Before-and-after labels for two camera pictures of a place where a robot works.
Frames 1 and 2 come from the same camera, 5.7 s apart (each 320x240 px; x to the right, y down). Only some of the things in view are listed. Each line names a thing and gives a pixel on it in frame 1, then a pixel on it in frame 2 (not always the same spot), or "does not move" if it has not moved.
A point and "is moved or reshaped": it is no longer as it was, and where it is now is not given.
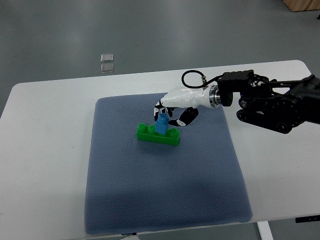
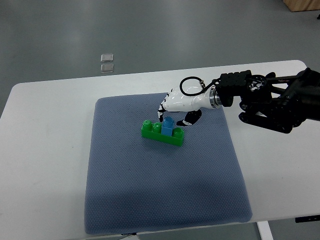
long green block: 148,132 is moved or reshaped
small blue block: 162,120 to 167,125
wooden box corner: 301,5 does not move
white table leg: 265,231 does not move
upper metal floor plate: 107,57 does not move
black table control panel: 316,218 does not move
